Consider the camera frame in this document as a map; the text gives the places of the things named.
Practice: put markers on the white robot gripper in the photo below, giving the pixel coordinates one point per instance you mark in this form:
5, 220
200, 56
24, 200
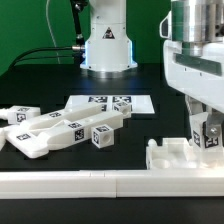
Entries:
201, 79

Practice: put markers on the white marker base plate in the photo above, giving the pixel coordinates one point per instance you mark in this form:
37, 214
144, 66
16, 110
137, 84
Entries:
140, 104

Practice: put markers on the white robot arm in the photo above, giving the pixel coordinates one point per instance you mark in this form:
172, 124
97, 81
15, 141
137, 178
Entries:
186, 35

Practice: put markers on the long white chair side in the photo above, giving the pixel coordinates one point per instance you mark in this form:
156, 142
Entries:
62, 136

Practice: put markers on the white piece at left edge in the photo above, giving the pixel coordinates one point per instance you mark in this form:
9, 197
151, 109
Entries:
2, 138

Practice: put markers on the white chair seat block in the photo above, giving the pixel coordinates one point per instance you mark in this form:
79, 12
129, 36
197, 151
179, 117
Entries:
179, 153

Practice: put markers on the small white tagged cube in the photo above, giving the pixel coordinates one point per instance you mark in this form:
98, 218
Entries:
123, 107

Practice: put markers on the white cube with hole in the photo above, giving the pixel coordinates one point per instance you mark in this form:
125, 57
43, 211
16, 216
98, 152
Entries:
102, 136

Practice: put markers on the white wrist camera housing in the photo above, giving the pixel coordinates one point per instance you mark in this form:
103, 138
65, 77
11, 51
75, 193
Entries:
165, 27

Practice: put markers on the white U-shaped border frame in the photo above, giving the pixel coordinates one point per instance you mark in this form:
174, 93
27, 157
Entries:
111, 184

